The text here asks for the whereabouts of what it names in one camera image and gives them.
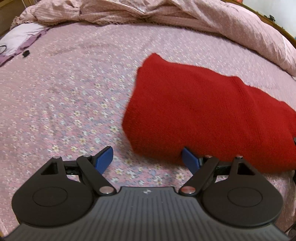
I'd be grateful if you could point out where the red knit sweater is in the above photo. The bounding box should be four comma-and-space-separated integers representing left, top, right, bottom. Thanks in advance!
122, 54, 295, 173

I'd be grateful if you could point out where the pink floral bed sheet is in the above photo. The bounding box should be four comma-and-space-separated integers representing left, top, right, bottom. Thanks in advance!
1, 23, 295, 235

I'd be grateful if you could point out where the small black object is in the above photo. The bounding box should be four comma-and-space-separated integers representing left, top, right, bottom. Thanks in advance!
22, 50, 30, 58

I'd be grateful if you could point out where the lavender pillow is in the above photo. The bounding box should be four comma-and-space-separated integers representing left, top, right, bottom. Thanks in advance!
1, 23, 50, 66

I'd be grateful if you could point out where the pink floral duvet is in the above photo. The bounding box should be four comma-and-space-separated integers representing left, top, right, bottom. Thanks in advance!
11, 1, 295, 76

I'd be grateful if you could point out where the wooden headboard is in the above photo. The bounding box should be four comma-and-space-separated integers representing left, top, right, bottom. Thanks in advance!
0, 0, 37, 36

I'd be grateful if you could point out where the wooden bed side rail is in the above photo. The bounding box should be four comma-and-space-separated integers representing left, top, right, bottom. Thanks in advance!
222, 0, 296, 48

